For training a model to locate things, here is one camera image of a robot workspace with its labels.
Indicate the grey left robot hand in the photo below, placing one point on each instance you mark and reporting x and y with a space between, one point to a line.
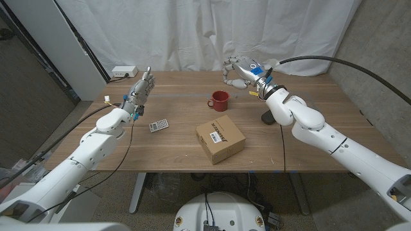
139 91

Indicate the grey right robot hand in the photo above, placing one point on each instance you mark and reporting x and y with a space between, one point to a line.
248 72

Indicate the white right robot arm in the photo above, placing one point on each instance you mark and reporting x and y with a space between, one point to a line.
353 160

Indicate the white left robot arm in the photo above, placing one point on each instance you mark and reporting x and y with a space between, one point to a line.
93 144

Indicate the small grey calculator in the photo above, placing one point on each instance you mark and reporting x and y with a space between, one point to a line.
159 125

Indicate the brown cardboard packing box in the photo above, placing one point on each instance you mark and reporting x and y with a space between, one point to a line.
224 128

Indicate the white power strip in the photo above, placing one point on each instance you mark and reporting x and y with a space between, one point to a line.
123 71

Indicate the red enamel mug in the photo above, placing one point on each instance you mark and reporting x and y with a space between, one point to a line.
221 102

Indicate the dark oval glasses case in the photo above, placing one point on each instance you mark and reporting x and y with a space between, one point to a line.
267 118

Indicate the white fabric curtain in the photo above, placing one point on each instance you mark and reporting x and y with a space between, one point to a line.
192 35

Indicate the white cabinet panel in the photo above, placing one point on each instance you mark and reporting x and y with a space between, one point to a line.
57 48

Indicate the grey table leg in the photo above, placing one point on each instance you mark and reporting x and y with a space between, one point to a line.
300 195
137 192

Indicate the white floor plate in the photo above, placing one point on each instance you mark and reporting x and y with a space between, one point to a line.
86 205

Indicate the floor clutter pile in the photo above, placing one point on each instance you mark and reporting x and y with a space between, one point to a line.
25 165

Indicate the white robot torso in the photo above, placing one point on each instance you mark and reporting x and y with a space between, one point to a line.
220 211

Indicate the grey power brick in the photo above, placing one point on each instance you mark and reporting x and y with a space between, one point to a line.
274 219

